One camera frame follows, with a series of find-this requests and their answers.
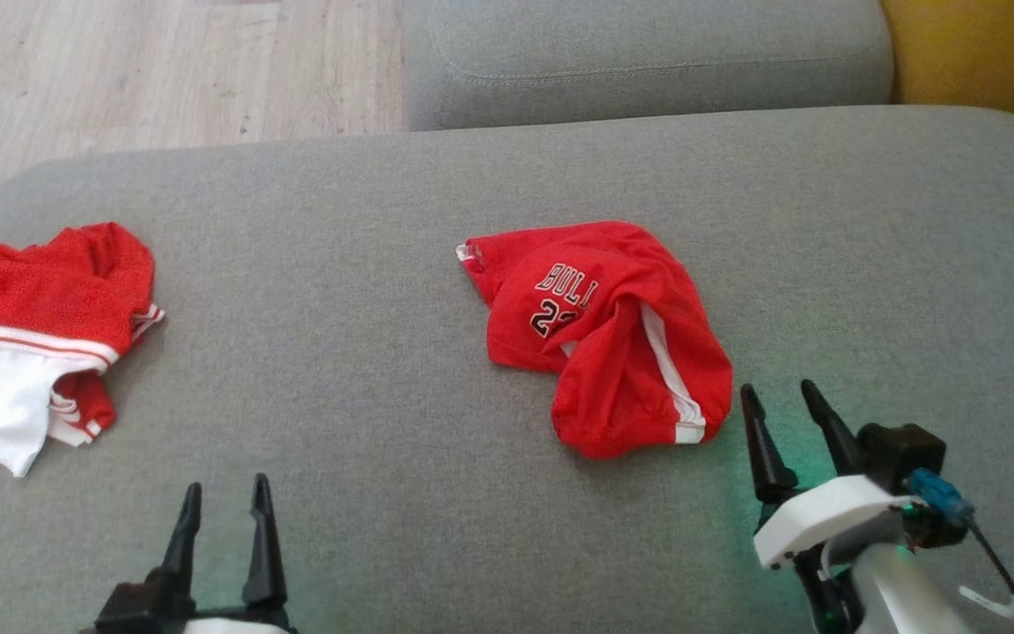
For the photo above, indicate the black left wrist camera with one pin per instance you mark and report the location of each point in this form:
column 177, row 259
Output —
column 142, row 603

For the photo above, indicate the red Bulls basketball shorts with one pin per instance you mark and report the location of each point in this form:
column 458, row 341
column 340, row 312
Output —
column 613, row 387

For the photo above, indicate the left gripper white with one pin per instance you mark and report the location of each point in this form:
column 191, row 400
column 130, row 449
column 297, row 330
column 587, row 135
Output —
column 238, row 621

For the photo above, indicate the grey sofa seat cushion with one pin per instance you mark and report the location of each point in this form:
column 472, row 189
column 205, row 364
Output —
column 384, row 493

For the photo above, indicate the red white-sleeved Bulls jersey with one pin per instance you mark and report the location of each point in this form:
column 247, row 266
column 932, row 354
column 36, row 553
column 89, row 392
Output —
column 40, row 291

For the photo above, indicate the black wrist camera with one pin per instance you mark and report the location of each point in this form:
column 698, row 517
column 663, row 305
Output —
column 142, row 603
column 903, row 449

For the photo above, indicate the grey sofa back cushion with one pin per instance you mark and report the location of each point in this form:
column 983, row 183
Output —
column 648, row 53

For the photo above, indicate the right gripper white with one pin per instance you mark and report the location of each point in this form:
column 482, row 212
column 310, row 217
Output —
column 824, row 515

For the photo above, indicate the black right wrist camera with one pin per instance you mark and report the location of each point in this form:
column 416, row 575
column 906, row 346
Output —
column 903, row 449

